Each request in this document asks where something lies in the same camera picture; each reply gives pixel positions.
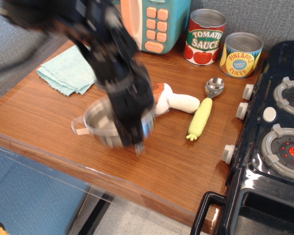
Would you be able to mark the tomato sauce can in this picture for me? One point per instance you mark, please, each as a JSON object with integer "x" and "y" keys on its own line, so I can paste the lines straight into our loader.
{"x": 205, "y": 32}

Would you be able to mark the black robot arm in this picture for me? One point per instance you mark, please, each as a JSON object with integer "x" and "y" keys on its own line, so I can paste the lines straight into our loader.
{"x": 94, "y": 26}

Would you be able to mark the teal toy microwave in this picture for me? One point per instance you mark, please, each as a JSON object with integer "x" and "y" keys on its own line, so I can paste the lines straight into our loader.
{"x": 155, "y": 25}

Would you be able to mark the black toy stove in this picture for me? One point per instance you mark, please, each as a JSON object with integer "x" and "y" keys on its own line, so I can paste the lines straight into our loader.
{"x": 259, "y": 199}

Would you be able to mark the pineapple slices can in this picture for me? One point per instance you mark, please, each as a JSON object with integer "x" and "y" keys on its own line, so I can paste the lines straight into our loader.
{"x": 240, "y": 55}

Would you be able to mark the spoon with green handle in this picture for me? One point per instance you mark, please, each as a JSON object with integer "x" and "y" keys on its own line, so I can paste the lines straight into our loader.
{"x": 213, "y": 88}

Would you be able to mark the stainless steel pot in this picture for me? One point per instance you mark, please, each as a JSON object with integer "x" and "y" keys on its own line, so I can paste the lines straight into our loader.
{"x": 99, "y": 121}

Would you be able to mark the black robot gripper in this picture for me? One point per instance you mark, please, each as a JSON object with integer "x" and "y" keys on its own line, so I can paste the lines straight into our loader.
{"x": 133, "y": 108}

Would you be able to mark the light blue folded towel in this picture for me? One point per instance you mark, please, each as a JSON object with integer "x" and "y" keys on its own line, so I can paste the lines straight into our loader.
{"x": 68, "y": 72}

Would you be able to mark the plush brown white mushroom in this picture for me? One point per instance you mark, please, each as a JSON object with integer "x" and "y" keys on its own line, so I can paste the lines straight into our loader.
{"x": 165, "y": 99}

